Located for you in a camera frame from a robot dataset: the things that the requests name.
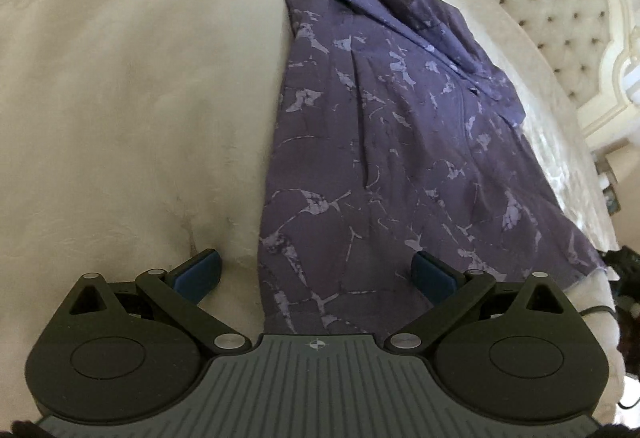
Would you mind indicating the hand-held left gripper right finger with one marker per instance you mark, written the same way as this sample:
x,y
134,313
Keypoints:
x,y
430,275

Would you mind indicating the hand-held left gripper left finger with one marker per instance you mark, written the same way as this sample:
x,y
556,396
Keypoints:
x,y
202,273

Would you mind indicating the purple patterned hooded jacket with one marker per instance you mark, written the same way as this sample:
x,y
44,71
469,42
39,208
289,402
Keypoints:
x,y
400,143

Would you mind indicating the cream bed cover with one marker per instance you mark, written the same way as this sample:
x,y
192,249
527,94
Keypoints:
x,y
125,93

